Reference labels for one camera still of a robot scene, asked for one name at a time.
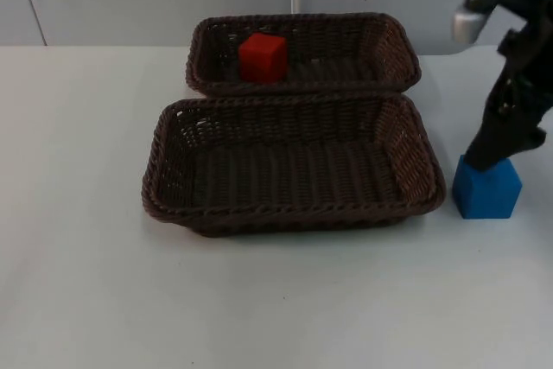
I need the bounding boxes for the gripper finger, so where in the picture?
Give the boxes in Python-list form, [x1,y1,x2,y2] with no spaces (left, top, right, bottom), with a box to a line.
[468,77,537,171]
[517,125,547,156]

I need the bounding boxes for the blue cube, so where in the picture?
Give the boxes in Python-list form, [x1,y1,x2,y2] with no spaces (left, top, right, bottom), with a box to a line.
[452,153,524,219]

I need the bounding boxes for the dark brown wicker basket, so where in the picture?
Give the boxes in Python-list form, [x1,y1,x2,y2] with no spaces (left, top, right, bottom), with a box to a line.
[141,92,448,239]
[185,12,423,98]

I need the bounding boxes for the red cube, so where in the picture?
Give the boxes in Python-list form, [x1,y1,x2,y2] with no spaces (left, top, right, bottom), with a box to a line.
[238,32,289,83]

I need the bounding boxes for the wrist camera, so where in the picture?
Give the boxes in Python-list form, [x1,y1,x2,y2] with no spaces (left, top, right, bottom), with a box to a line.
[451,0,513,45]

